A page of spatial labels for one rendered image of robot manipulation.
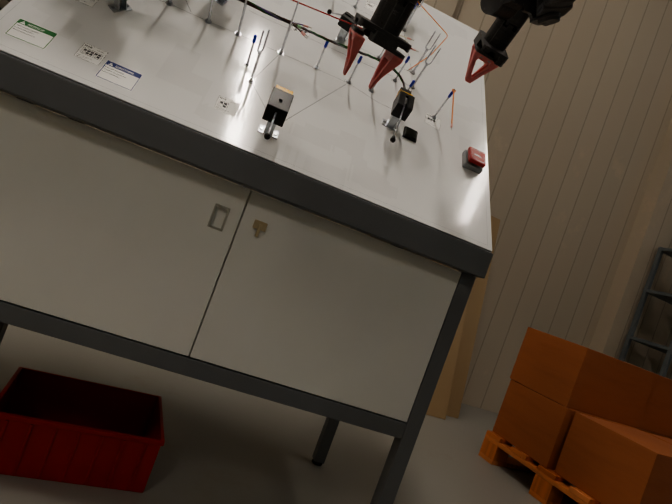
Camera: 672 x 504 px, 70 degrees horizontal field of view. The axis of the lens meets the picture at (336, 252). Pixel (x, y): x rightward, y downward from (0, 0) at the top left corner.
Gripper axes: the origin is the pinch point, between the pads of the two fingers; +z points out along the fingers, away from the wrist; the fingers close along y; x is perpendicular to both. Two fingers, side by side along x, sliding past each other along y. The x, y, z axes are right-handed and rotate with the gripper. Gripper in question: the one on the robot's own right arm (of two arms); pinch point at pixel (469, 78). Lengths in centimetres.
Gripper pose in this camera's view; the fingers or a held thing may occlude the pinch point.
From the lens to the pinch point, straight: 125.5
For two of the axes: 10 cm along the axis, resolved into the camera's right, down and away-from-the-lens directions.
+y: -1.3, 6.7, -7.4
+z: -4.3, 6.3, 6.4
